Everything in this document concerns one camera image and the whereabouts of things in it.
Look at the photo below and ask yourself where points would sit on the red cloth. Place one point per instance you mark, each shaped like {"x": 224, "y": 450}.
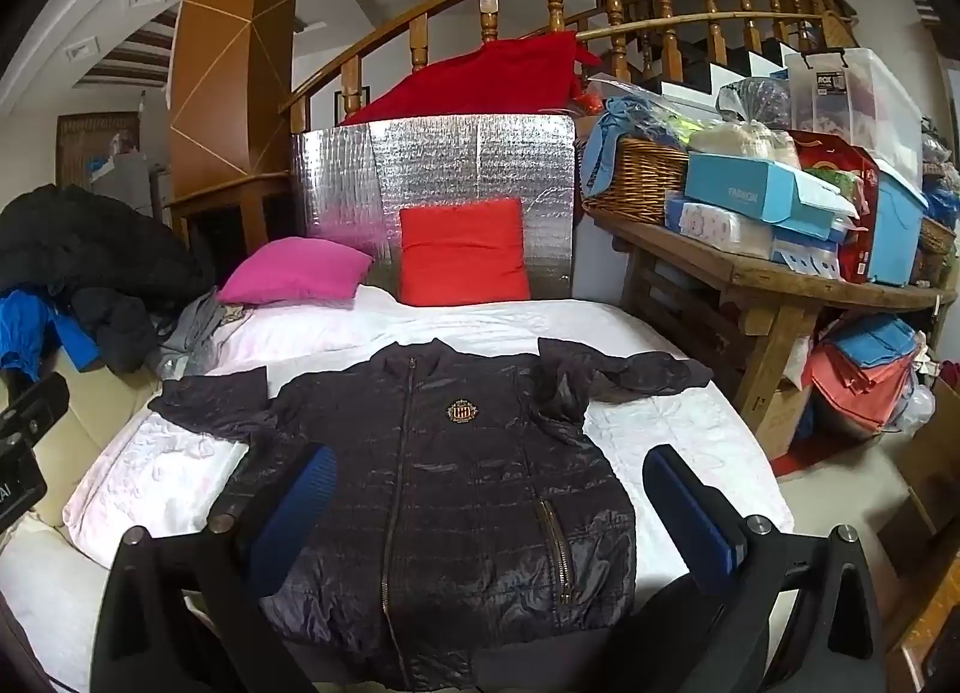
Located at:
{"x": 487, "y": 78}

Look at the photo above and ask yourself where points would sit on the light blue cardboard box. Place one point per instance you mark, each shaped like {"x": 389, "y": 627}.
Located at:
{"x": 750, "y": 194}

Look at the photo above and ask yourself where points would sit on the stack of coloured cloths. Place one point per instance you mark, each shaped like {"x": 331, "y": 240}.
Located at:
{"x": 862, "y": 370}

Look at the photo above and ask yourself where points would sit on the grey garment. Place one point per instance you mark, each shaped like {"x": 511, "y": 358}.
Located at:
{"x": 191, "y": 337}

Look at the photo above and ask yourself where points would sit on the black coat pile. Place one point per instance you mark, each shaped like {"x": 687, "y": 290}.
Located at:
{"x": 90, "y": 265}

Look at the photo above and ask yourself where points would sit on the blue garment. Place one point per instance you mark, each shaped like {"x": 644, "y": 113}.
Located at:
{"x": 37, "y": 333}

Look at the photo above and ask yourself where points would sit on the clear plastic storage box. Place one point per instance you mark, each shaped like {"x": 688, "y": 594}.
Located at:
{"x": 855, "y": 100}

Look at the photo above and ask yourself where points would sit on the white fleece blanket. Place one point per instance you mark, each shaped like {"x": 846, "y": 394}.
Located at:
{"x": 675, "y": 438}

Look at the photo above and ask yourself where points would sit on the brown cardboard box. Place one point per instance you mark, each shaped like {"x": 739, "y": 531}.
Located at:
{"x": 926, "y": 483}

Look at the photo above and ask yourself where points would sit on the red gift bag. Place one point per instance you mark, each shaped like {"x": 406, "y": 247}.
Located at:
{"x": 844, "y": 175}

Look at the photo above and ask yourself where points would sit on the red pillow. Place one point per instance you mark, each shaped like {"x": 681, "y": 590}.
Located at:
{"x": 461, "y": 250}

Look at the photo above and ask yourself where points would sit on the clear plastic bag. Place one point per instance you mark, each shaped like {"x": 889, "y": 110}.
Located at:
{"x": 750, "y": 119}

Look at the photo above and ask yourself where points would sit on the wooden side table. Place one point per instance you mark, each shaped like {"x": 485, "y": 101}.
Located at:
{"x": 765, "y": 303}

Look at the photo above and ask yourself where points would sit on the silver foil insulation panel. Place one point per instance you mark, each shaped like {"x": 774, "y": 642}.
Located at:
{"x": 450, "y": 160}

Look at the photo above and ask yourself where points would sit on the black quilted jacket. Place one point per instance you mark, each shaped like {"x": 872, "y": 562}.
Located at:
{"x": 465, "y": 483}

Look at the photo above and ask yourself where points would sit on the brown wooden column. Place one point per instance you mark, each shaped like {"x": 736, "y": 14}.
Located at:
{"x": 225, "y": 63}

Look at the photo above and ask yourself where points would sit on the pink pillow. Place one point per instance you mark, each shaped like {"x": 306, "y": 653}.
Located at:
{"x": 292, "y": 273}

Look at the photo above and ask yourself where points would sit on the blue cloth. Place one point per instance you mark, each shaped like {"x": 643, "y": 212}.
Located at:
{"x": 607, "y": 138}

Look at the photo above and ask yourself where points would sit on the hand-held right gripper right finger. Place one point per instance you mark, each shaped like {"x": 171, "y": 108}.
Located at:
{"x": 686, "y": 505}

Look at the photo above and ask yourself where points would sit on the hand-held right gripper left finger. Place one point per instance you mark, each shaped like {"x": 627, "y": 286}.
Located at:
{"x": 300, "y": 498}

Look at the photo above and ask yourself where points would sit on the large wicker basket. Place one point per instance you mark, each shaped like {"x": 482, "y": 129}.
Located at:
{"x": 637, "y": 179}

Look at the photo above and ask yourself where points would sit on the cream sofa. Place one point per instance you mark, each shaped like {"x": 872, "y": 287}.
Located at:
{"x": 67, "y": 430}

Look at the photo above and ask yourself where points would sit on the blue plastic bin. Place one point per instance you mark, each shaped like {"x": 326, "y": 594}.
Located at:
{"x": 896, "y": 235}

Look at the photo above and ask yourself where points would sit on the brown woven screen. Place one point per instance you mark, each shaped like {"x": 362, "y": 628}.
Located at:
{"x": 86, "y": 145}

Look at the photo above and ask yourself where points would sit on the floral tissue pack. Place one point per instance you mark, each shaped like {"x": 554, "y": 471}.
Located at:
{"x": 724, "y": 232}

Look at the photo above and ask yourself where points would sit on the small wicker basket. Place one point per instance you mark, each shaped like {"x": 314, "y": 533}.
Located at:
{"x": 937, "y": 235}

